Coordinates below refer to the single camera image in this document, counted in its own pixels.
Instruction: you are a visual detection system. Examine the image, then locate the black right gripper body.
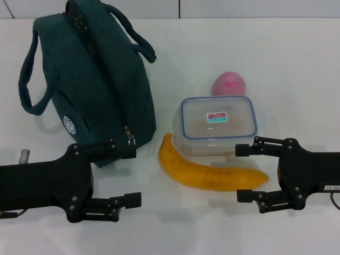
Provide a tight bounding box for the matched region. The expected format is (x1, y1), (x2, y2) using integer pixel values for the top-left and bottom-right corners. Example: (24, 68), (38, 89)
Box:
(277, 137), (340, 211)

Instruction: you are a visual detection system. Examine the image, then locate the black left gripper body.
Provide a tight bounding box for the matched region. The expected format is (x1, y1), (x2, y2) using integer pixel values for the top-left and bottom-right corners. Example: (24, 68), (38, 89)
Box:
(0, 144), (94, 224)

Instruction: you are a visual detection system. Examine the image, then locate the clear plastic food container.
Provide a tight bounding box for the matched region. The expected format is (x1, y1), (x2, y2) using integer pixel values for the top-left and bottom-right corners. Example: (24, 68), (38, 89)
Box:
(171, 95), (259, 157)

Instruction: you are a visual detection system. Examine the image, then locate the dark teal insulated lunch bag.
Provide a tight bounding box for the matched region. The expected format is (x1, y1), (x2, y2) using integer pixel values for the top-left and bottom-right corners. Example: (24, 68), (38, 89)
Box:
(18, 0), (157, 169)

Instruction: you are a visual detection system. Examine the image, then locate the pink peach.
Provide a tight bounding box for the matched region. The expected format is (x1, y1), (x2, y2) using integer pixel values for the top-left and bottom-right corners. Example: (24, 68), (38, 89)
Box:
(211, 71), (247, 97)

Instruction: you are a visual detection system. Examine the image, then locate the yellow banana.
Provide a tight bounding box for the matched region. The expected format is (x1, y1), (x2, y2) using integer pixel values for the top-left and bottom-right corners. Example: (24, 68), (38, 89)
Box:
(158, 132), (269, 192)

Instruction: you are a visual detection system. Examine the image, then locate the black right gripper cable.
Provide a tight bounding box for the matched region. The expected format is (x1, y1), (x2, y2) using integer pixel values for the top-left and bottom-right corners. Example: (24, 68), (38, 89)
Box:
(330, 192), (340, 211)

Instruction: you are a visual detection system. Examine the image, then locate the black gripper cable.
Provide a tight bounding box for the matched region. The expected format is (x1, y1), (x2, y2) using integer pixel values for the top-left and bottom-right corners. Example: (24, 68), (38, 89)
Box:
(330, 192), (340, 211)
(0, 209), (28, 219)

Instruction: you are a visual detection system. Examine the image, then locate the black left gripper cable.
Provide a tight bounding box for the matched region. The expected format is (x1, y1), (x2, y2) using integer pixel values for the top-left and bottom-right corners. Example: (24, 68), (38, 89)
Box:
(0, 209), (28, 219)

